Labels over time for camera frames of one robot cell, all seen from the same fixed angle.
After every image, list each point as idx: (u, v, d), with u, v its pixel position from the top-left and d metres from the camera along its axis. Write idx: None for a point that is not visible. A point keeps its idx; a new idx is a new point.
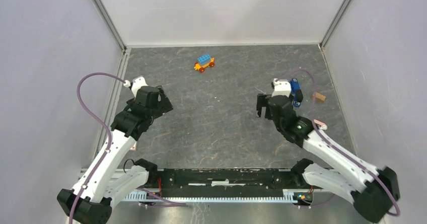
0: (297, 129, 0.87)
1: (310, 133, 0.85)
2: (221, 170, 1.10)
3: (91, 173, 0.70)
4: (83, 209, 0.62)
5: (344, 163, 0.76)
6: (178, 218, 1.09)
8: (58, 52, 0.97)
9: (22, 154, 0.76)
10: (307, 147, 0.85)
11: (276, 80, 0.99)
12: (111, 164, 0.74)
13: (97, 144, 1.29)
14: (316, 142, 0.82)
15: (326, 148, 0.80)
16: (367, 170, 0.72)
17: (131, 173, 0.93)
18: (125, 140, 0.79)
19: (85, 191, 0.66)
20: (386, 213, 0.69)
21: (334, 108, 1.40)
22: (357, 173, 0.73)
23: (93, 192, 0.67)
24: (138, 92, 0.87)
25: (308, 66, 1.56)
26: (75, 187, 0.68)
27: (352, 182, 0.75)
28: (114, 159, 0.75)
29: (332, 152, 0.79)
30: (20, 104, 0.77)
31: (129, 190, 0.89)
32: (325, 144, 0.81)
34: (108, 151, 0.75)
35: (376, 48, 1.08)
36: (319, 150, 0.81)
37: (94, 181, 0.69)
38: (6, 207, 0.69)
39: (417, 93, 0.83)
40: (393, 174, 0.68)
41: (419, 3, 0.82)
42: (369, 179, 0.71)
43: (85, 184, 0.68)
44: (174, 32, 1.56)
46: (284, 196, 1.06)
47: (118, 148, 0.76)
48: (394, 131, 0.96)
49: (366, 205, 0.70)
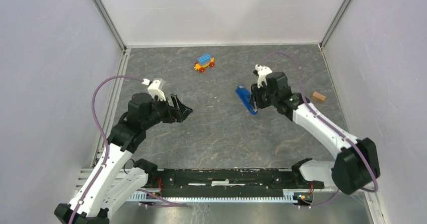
0: (288, 101, 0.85)
1: (299, 105, 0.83)
2: (221, 170, 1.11)
3: (88, 189, 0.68)
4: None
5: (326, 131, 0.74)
6: (178, 218, 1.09)
8: (58, 53, 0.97)
9: (21, 153, 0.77)
10: (296, 117, 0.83)
11: (258, 66, 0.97)
12: (108, 179, 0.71)
13: (97, 144, 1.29)
14: (302, 112, 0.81)
15: (311, 118, 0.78)
16: (346, 138, 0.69)
17: (130, 177, 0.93)
18: (122, 154, 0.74)
19: (81, 207, 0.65)
20: (362, 182, 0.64)
21: (334, 108, 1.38)
22: (336, 140, 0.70)
23: (89, 207, 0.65)
24: (128, 104, 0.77)
25: (307, 66, 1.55)
26: (72, 202, 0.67)
27: (332, 150, 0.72)
28: (110, 174, 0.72)
29: (317, 122, 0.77)
30: (20, 104, 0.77)
31: (128, 194, 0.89)
32: (311, 115, 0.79)
34: (104, 165, 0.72)
35: (376, 48, 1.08)
36: (306, 120, 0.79)
37: (91, 197, 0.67)
38: (6, 208, 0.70)
39: (417, 93, 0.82)
40: (372, 143, 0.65)
41: (419, 3, 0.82)
42: (346, 147, 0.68)
43: (82, 200, 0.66)
44: (174, 32, 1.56)
46: (284, 196, 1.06)
47: (115, 162, 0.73)
48: (393, 130, 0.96)
49: (340, 170, 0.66)
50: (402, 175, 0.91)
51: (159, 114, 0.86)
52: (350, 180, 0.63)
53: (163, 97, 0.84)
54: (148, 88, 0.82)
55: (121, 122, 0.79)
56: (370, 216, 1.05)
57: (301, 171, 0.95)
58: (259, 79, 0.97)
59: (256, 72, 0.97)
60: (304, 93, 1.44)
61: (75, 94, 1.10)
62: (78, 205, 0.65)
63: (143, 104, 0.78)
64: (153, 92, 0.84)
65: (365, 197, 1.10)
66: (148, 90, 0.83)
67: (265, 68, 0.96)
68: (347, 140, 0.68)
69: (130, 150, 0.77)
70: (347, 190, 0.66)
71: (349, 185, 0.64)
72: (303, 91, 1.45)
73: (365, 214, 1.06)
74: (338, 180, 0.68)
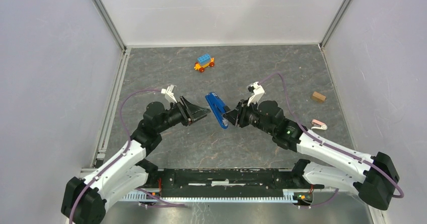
0: (288, 134, 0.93)
1: (300, 136, 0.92)
2: (221, 170, 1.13)
3: (105, 169, 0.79)
4: (87, 201, 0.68)
5: (341, 158, 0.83)
6: (178, 218, 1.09)
8: (58, 52, 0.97)
9: (21, 153, 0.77)
10: (301, 149, 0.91)
11: (256, 83, 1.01)
12: (123, 167, 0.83)
13: (97, 144, 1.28)
14: (309, 144, 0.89)
15: (319, 147, 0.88)
16: (363, 160, 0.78)
17: (130, 173, 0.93)
18: (141, 150, 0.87)
19: (94, 182, 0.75)
20: (390, 196, 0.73)
21: (334, 108, 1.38)
22: (355, 165, 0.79)
23: (101, 184, 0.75)
24: (144, 115, 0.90)
25: (308, 65, 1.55)
26: (87, 177, 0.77)
27: (352, 173, 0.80)
28: (126, 163, 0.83)
29: (326, 150, 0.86)
30: (20, 103, 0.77)
31: (126, 191, 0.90)
32: (317, 144, 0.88)
34: (124, 154, 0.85)
35: (376, 48, 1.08)
36: (313, 149, 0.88)
37: (105, 177, 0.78)
38: (6, 207, 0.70)
39: (418, 92, 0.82)
40: (386, 158, 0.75)
41: (419, 3, 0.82)
42: (367, 169, 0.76)
43: (97, 176, 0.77)
44: (174, 32, 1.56)
46: (284, 196, 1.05)
47: (134, 154, 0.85)
48: (394, 130, 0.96)
49: (370, 195, 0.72)
50: (402, 174, 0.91)
51: (173, 119, 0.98)
52: (384, 201, 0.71)
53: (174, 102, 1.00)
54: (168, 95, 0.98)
55: (140, 128, 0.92)
56: (371, 216, 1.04)
57: (305, 178, 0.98)
58: (253, 97, 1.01)
59: (253, 89, 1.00)
60: (304, 93, 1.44)
61: (75, 93, 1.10)
62: (92, 180, 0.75)
63: (157, 114, 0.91)
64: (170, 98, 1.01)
65: None
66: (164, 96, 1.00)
67: (260, 88, 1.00)
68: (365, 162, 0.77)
69: (146, 151, 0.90)
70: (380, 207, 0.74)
71: (383, 204, 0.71)
72: (303, 91, 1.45)
73: (365, 214, 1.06)
74: (369, 201, 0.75)
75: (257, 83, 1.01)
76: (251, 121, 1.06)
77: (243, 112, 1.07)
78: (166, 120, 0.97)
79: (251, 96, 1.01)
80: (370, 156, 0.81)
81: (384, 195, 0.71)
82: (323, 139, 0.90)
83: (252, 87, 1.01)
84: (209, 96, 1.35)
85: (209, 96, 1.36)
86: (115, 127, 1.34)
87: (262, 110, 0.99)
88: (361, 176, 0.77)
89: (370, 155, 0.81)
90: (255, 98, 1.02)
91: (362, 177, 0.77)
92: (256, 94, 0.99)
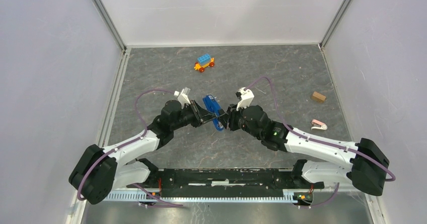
0: (275, 136, 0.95)
1: (288, 136, 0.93)
2: (221, 170, 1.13)
3: (123, 145, 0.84)
4: (102, 169, 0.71)
5: (328, 150, 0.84)
6: (178, 218, 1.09)
8: (58, 52, 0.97)
9: (21, 152, 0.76)
10: (290, 149, 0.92)
11: (243, 89, 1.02)
12: (138, 148, 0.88)
13: (97, 144, 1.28)
14: (295, 141, 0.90)
15: (305, 142, 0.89)
16: (347, 148, 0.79)
17: (135, 167, 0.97)
18: (154, 140, 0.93)
19: (113, 153, 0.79)
20: (381, 180, 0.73)
21: (334, 108, 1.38)
22: (341, 155, 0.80)
23: (119, 156, 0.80)
24: (161, 110, 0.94)
25: (308, 65, 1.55)
26: (106, 147, 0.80)
27: (341, 163, 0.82)
28: (138, 147, 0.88)
29: (311, 144, 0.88)
30: (20, 105, 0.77)
31: (128, 181, 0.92)
32: (303, 140, 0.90)
34: (141, 137, 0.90)
35: (376, 48, 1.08)
36: (300, 146, 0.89)
37: (123, 152, 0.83)
38: (6, 207, 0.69)
39: (418, 92, 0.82)
40: (371, 144, 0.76)
41: (419, 3, 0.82)
42: (353, 157, 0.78)
43: (117, 149, 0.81)
44: (174, 32, 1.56)
46: (284, 196, 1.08)
47: (149, 140, 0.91)
48: (394, 130, 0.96)
49: (362, 181, 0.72)
50: (402, 174, 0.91)
51: (187, 118, 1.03)
52: (376, 185, 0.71)
53: (188, 102, 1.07)
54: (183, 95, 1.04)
55: (155, 122, 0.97)
56: (370, 216, 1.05)
57: (305, 178, 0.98)
58: (242, 101, 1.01)
59: (239, 95, 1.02)
60: (304, 93, 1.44)
61: (75, 94, 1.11)
62: (112, 150, 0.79)
63: (174, 112, 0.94)
64: (184, 99, 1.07)
65: (365, 197, 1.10)
66: (178, 97, 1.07)
67: (248, 92, 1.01)
68: (350, 150, 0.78)
69: (157, 145, 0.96)
70: (374, 192, 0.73)
71: (377, 189, 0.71)
72: (303, 91, 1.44)
73: (365, 214, 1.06)
74: (364, 188, 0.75)
75: (243, 88, 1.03)
76: (240, 124, 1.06)
77: (233, 116, 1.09)
78: (181, 118, 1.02)
79: (240, 101, 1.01)
80: (355, 143, 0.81)
81: (376, 179, 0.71)
82: (307, 134, 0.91)
83: (239, 92, 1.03)
84: (206, 98, 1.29)
85: (205, 98, 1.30)
86: (115, 127, 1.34)
87: (246, 117, 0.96)
88: (349, 164, 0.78)
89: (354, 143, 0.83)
90: (244, 102, 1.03)
91: (349, 165, 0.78)
92: (244, 98, 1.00)
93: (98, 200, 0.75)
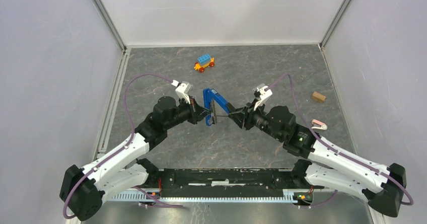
0: (300, 141, 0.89)
1: (313, 144, 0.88)
2: (221, 170, 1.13)
3: (104, 161, 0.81)
4: (82, 192, 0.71)
5: (356, 169, 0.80)
6: (178, 218, 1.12)
8: (58, 52, 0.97)
9: (21, 152, 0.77)
10: (313, 157, 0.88)
11: (261, 88, 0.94)
12: (124, 159, 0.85)
13: (97, 144, 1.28)
14: (322, 153, 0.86)
15: (334, 156, 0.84)
16: (380, 172, 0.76)
17: (131, 171, 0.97)
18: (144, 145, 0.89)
19: (93, 173, 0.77)
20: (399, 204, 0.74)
21: (334, 108, 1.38)
22: (372, 177, 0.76)
23: (99, 176, 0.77)
24: (154, 108, 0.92)
25: (307, 65, 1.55)
26: (85, 167, 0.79)
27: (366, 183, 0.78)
28: (125, 158, 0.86)
29: (341, 159, 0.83)
30: (20, 104, 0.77)
31: (126, 187, 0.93)
32: (332, 153, 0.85)
34: (126, 147, 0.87)
35: (376, 48, 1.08)
36: (327, 159, 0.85)
37: (104, 169, 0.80)
38: (6, 207, 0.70)
39: (418, 92, 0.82)
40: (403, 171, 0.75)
41: (418, 3, 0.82)
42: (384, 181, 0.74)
43: (96, 167, 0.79)
44: (174, 32, 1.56)
46: (284, 196, 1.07)
47: (136, 148, 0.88)
48: (394, 130, 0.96)
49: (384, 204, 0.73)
50: None
51: (181, 115, 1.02)
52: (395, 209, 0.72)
53: (187, 100, 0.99)
54: (183, 90, 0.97)
55: (148, 121, 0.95)
56: (370, 215, 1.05)
57: (307, 180, 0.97)
58: (258, 103, 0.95)
59: (258, 95, 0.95)
60: (304, 93, 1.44)
61: (75, 94, 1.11)
62: (91, 171, 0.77)
63: (167, 110, 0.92)
64: (181, 94, 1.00)
65: None
66: (176, 91, 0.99)
67: (267, 93, 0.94)
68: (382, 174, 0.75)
69: (149, 146, 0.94)
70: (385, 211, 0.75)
71: (393, 212, 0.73)
72: (303, 91, 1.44)
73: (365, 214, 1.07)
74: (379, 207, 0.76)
75: (264, 88, 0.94)
76: (258, 124, 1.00)
77: (250, 117, 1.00)
78: (175, 116, 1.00)
79: (256, 103, 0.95)
80: (386, 167, 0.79)
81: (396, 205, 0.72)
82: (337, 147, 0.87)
83: (258, 92, 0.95)
84: (207, 92, 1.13)
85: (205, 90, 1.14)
86: (115, 127, 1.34)
87: (273, 118, 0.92)
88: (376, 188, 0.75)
89: (385, 166, 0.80)
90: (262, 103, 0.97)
91: (378, 189, 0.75)
92: (261, 101, 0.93)
93: (90, 216, 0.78)
